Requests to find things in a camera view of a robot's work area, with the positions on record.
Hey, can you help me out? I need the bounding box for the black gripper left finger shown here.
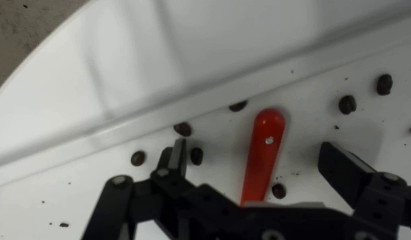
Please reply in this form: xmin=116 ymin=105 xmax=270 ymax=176
xmin=80 ymin=137 xmax=207 ymax=240

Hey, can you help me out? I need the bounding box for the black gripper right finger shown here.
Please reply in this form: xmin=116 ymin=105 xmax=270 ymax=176
xmin=318 ymin=140 xmax=411 ymax=240

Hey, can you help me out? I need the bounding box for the red handled steel spoon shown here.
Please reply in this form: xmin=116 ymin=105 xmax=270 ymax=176
xmin=239 ymin=106 xmax=289 ymax=206

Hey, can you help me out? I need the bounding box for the coffee bean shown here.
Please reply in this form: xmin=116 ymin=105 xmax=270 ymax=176
xmin=338 ymin=93 xmax=358 ymax=116
xmin=130 ymin=149 xmax=148 ymax=168
xmin=271 ymin=181 xmax=289 ymax=200
xmin=190 ymin=146 xmax=206 ymax=166
xmin=375 ymin=72 xmax=395 ymax=96
xmin=172 ymin=121 xmax=194 ymax=137
xmin=227 ymin=100 xmax=250 ymax=113

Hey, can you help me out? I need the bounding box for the white rectangular tray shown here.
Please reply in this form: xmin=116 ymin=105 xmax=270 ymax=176
xmin=0 ymin=8 xmax=411 ymax=240

